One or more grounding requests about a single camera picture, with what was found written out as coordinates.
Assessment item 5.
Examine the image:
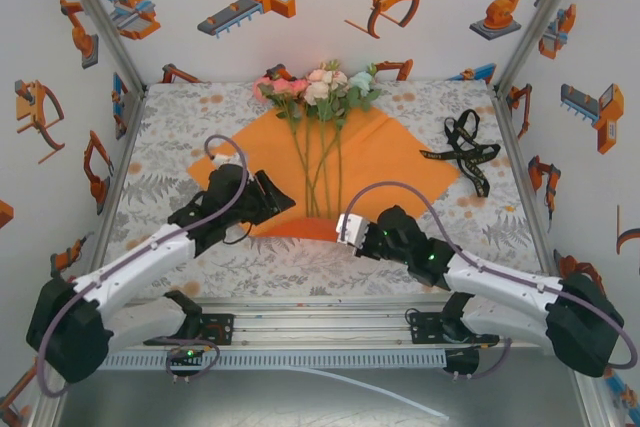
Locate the aluminium side rail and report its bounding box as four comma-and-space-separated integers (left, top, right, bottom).
91, 89, 150, 253
491, 89, 559, 273

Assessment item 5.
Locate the white slotted cable duct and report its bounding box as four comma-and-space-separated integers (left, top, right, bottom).
67, 349, 447, 372

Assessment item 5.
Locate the thin white tube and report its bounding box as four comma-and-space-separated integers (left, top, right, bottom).
279, 365, 451, 421

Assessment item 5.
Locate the black controller box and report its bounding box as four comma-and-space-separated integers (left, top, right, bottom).
443, 348, 481, 376
167, 345, 204, 367

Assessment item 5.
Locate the pale blue artificial flower spray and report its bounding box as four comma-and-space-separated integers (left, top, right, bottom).
342, 62, 385, 148

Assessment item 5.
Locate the black printed ribbon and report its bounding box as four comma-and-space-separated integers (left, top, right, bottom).
418, 109, 502, 198

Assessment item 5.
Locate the orange wrapping paper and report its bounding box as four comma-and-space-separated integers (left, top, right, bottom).
187, 105, 462, 244

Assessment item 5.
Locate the pink artificial flower spray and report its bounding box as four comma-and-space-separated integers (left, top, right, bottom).
252, 74, 321, 218

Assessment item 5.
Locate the cream artificial flower spray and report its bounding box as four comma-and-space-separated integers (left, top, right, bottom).
299, 59, 351, 222

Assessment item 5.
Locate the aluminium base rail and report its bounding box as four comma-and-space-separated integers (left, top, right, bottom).
102, 295, 551, 351

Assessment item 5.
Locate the floral print tablecloth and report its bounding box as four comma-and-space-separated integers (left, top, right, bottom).
102, 79, 546, 299

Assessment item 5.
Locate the aluminium frame post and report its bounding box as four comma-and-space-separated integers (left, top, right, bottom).
27, 346, 71, 427
569, 346, 619, 427
52, 0, 150, 94
492, 0, 595, 96

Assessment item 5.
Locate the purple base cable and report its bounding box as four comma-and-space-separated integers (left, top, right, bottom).
447, 336, 514, 381
166, 339, 221, 384

